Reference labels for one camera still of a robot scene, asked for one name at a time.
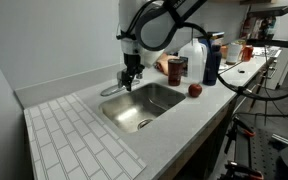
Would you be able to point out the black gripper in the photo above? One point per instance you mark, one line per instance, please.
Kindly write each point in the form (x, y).
(132, 63)

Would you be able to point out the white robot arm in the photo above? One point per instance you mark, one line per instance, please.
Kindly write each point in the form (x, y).
(157, 23)

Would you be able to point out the stainless steel sink basin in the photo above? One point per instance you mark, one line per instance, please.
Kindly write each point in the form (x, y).
(140, 105)

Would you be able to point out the peach cloth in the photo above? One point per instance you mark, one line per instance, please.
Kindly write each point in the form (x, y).
(164, 63)

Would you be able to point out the metal sink drain strainer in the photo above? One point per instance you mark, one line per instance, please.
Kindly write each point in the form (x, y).
(144, 123)

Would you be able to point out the dark red tumbler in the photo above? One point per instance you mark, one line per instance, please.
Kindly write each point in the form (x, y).
(175, 71)

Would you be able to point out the red apple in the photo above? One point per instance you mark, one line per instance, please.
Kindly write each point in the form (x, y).
(195, 90)

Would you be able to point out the clear plastic jug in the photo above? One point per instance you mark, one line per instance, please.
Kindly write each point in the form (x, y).
(193, 60)

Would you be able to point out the white brick-pattern tile sheet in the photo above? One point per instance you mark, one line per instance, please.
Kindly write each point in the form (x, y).
(74, 140)

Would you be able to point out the dark blue bottle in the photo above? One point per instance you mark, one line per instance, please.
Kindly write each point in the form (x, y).
(212, 65)

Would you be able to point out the white mug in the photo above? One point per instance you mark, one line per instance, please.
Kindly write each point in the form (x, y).
(234, 53)

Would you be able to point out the small black round object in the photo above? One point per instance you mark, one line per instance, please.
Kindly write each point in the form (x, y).
(241, 71)

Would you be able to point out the orange black clamp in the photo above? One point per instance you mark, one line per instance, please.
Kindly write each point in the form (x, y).
(242, 170)
(240, 130)

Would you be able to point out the orange mug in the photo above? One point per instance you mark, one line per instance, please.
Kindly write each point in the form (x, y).
(247, 53)

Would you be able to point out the black perforated board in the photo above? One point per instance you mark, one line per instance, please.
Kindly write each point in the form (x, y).
(260, 153)

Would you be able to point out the black overhead shelf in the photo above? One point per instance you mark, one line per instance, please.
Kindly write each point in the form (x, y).
(269, 11)

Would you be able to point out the silver metal bar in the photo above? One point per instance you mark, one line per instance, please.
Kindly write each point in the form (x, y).
(281, 139)

